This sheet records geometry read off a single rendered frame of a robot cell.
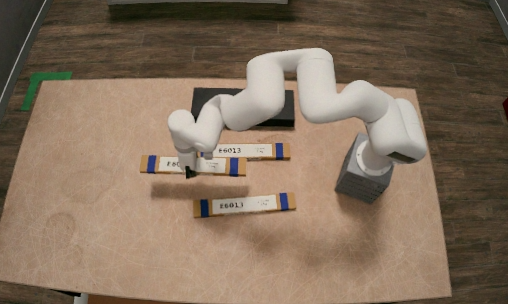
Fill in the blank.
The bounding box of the tan flat pack with white e6013 label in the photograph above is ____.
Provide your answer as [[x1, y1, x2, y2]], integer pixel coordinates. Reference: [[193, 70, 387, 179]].
[[139, 155, 246, 177]]

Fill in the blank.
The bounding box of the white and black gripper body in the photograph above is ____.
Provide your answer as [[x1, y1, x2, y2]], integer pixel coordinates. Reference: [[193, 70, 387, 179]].
[[177, 151, 196, 171]]

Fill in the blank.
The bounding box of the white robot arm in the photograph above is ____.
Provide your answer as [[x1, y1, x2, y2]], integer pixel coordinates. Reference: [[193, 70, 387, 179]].
[[167, 48, 427, 176]]

